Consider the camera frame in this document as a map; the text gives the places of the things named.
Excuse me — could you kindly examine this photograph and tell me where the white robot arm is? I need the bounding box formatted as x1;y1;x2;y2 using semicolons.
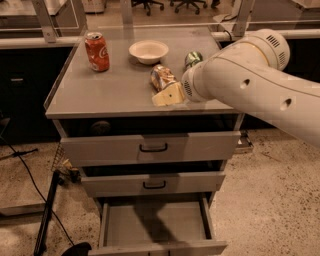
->
152;29;320;147

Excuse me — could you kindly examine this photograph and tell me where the green soda can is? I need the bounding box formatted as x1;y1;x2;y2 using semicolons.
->
185;51;203;69

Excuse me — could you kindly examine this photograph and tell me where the top grey drawer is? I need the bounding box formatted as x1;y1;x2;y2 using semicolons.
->
61;114;240;167

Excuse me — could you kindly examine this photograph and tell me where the grey drawer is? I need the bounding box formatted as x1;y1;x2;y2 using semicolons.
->
61;114;240;167
81;161;225;198
89;193;227;256

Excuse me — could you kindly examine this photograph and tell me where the grey drawer cabinet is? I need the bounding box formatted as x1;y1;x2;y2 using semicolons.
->
43;25;256;256

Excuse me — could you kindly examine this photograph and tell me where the dark round object in drawer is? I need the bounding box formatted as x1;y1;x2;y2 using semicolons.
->
89;120;111;136

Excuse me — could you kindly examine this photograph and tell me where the red soda can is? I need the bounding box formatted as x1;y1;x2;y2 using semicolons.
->
85;32;110;72

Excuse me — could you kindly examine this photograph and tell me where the middle grey drawer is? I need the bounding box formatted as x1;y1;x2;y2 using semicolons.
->
81;161;225;198

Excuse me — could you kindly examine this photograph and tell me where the bottom grey drawer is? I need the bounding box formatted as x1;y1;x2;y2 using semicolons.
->
89;193;227;256

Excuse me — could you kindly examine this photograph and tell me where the white bowl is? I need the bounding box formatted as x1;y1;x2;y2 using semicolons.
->
129;40;169;65

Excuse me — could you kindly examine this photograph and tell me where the black office chair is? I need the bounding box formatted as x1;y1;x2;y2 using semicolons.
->
131;0;164;16
169;0;208;15

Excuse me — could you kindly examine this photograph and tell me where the black stand leg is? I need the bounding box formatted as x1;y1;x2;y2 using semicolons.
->
33;171;59;256

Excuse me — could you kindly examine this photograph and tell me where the wire basket on floor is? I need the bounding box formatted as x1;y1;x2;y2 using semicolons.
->
51;144;80;185

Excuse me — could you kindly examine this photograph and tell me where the black floor cable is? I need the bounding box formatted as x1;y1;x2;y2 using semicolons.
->
0;134;76;248

